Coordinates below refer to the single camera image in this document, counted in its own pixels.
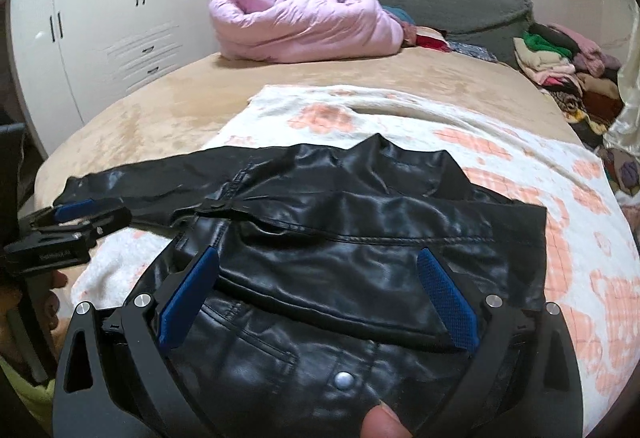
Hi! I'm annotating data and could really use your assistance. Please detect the black leather jacket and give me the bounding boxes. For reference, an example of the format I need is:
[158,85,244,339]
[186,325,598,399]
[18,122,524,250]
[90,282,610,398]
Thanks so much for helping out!
[60,135,547,437]

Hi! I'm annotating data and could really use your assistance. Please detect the bag of clothes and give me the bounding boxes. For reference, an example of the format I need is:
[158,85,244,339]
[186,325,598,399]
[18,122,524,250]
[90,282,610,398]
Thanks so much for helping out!
[596,146,639,196]

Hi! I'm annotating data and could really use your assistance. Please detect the pile of folded clothes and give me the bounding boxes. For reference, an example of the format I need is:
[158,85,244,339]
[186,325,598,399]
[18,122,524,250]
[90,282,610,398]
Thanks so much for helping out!
[513,23,623,150]

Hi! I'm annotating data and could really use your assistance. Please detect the red and teal clothes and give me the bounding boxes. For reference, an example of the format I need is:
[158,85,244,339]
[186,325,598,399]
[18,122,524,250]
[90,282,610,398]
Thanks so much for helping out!
[383,5,498,63]

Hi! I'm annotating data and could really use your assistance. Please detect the person's left hand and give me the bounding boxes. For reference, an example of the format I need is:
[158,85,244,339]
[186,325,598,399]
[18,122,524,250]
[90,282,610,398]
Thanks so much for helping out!
[1,271,70,374]

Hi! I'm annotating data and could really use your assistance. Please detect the person's right hand thumb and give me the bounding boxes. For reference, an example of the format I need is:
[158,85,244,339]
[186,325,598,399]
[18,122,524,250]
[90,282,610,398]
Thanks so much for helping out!
[359,401,412,438]

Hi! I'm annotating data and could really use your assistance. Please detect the white and pink plaid blanket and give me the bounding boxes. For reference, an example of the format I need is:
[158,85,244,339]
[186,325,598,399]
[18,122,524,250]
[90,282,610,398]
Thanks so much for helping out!
[69,83,640,436]

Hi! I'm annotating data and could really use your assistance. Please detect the beige plush bed cover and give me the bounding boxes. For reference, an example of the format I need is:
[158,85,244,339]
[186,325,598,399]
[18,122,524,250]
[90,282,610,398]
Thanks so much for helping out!
[34,48,579,208]

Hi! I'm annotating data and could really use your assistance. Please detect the white glossy wardrobe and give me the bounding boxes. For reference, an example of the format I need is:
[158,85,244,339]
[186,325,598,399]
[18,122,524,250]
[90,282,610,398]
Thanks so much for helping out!
[9,0,219,155]

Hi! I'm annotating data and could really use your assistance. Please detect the cream satin curtain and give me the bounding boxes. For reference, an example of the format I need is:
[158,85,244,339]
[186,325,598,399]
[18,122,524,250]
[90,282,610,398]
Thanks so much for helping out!
[604,3,640,158]

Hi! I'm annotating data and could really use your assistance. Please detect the pink puffy quilted coat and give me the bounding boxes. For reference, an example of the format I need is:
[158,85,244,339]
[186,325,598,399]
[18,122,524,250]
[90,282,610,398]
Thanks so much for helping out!
[208,0,416,64]

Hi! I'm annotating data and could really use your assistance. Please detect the grey headboard cushion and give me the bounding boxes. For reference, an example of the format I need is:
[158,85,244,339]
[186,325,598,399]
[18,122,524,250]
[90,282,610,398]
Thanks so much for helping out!
[278,0,535,68]

